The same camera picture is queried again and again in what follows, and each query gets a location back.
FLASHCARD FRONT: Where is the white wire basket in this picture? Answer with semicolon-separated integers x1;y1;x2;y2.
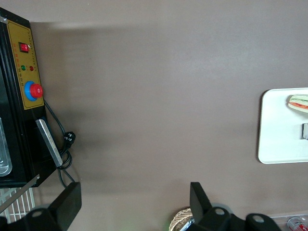
0;187;37;226

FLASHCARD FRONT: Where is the black tray sealing machine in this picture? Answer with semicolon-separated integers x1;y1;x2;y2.
0;7;64;212

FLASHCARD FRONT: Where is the beige plastic serving tray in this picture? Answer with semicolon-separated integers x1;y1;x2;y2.
257;88;308;165

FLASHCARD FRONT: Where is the silver sealer mould tray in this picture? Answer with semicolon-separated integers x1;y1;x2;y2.
0;117;13;178

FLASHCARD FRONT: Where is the red cola bottle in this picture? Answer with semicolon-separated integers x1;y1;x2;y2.
287;216;308;231

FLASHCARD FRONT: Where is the wrapped triangle sandwich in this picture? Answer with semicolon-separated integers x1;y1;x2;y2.
286;93;308;114

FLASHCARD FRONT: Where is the clear acrylic bottle rack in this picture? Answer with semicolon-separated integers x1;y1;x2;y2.
269;211;308;231

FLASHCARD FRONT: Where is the light tan wicker basket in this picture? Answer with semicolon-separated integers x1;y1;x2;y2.
170;206;195;231

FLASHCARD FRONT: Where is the black machine power cable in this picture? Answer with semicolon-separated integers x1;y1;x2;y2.
43;100;76;191

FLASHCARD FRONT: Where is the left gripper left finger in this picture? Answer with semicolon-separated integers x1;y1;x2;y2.
23;182;82;231

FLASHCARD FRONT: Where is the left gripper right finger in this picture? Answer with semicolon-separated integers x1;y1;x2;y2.
190;182;231;231

